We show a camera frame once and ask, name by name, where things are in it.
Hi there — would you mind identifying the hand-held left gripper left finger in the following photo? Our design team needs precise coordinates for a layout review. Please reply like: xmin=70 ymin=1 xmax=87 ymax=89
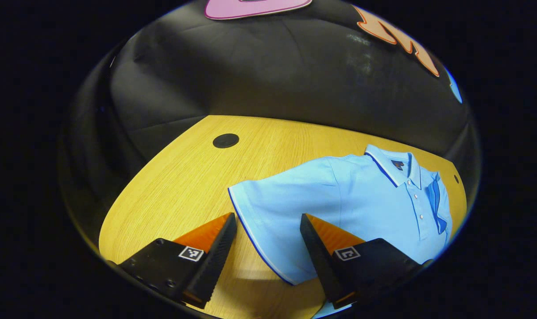
xmin=118 ymin=212 xmax=238 ymax=310

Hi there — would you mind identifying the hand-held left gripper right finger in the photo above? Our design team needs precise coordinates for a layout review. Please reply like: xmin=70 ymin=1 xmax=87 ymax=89
xmin=300 ymin=213 xmax=429 ymax=310

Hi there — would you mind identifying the light blue polo T-shirt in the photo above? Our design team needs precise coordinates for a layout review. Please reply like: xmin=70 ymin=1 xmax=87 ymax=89
xmin=228 ymin=144 xmax=453 ymax=319

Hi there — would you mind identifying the black backdrop cloth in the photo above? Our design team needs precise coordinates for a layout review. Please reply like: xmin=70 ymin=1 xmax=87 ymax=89
xmin=58 ymin=0 xmax=481 ymax=249

